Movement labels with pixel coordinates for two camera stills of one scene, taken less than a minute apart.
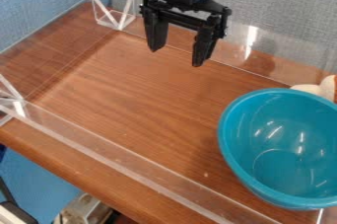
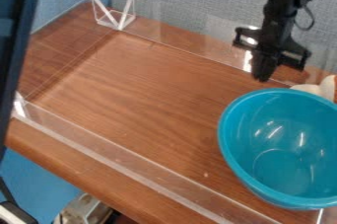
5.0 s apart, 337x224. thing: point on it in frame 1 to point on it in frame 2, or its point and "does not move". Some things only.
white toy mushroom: x=325 y=89 does not move
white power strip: x=84 y=209 does not move
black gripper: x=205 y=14 to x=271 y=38
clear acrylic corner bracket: x=113 y=19 does not move
